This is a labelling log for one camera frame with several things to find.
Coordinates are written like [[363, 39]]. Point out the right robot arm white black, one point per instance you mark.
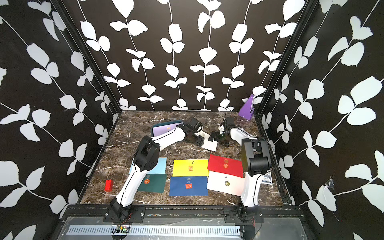
[[255, 157]]

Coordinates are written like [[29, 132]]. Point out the lavender envelope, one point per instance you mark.
[[159, 130]]

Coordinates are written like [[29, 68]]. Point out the small electronics board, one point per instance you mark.
[[120, 230]]

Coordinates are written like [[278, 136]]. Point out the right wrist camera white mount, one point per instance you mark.
[[222, 130]]

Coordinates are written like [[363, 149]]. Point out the dark blue sealed envelope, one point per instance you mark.
[[188, 186]]

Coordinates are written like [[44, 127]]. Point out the yellow sealed envelope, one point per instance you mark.
[[190, 168]]

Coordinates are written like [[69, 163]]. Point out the white envelope brown seal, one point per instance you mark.
[[208, 145]]

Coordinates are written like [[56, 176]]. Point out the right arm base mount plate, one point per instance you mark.
[[242, 215]]

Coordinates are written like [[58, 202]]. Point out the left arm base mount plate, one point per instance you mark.
[[132, 214]]

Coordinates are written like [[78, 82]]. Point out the small red box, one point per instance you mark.
[[108, 185]]

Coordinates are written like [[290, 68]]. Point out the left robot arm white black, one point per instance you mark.
[[146, 157]]

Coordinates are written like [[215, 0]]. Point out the light blue sealed envelope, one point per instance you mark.
[[160, 167]]

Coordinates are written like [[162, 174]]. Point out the pale pink sealed envelope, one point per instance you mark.
[[224, 183]]

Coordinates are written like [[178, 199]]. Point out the dark green sealed envelope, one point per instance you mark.
[[153, 183]]

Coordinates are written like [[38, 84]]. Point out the white perforated rail strip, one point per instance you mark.
[[157, 230]]

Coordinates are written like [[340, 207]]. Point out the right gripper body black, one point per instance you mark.
[[221, 138]]

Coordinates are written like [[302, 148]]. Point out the teal plastic storage box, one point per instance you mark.
[[165, 123]]

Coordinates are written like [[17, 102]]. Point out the purple plastic stand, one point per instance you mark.
[[247, 110]]

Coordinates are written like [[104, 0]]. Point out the red sealed envelope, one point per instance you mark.
[[225, 166]]

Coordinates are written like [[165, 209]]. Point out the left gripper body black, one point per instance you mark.
[[196, 140]]

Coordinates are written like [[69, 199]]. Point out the playing card deck box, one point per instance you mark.
[[267, 178]]

